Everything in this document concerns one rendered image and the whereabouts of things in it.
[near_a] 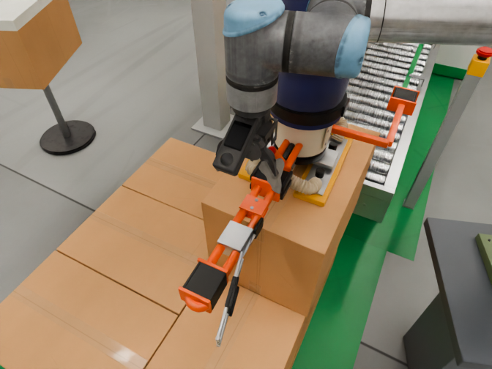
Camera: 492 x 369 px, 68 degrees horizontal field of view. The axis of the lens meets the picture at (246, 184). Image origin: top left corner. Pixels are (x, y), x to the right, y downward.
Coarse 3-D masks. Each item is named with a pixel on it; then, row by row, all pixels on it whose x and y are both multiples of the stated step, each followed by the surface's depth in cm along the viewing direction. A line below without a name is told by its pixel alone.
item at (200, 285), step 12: (204, 264) 79; (192, 276) 77; (204, 276) 77; (216, 276) 77; (180, 288) 75; (192, 288) 75; (204, 288) 75; (216, 288) 75; (204, 300) 73; (216, 300) 77
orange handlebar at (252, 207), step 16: (400, 112) 119; (336, 128) 114; (288, 144) 110; (384, 144) 109; (288, 160) 104; (256, 192) 96; (272, 192) 95; (240, 208) 91; (256, 208) 91; (256, 224) 89; (192, 304) 74
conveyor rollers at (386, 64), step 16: (368, 48) 270; (384, 48) 265; (400, 48) 268; (416, 48) 265; (368, 64) 250; (384, 64) 248; (400, 64) 250; (352, 80) 235; (368, 80) 238; (384, 80) 235; (400, 80) 238; (416, 80) 235; (352, 96) 222; (368, 96) 226; (384, 96) 222; (352, 112) 210; (368, 112) 213; (384, 112) 210; (368, 128) 201; (384, 128) 205; (400, 128) 201; (384, 160) 187; (368, 176) 176; (384, 176) 174
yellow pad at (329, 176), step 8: (344, 136) 130; (328, 144) 126; (336, 144) 122; (344, 144) 126; (344, 152) 124; (336, 160) 120; (312, 168) 118; (320, 168) 114; (328, 168) 118; (336, 168) 119; (304, 176) 116; (312, 176) 115; (320, 176) 114; (328, 176) 115; (336, 176) 116; (328, 184) 114; (296, 192) 112; (320, 192) 111; (328, 192) 112; (304, 200) 112; (312, 200) 110; (320, 200) 109
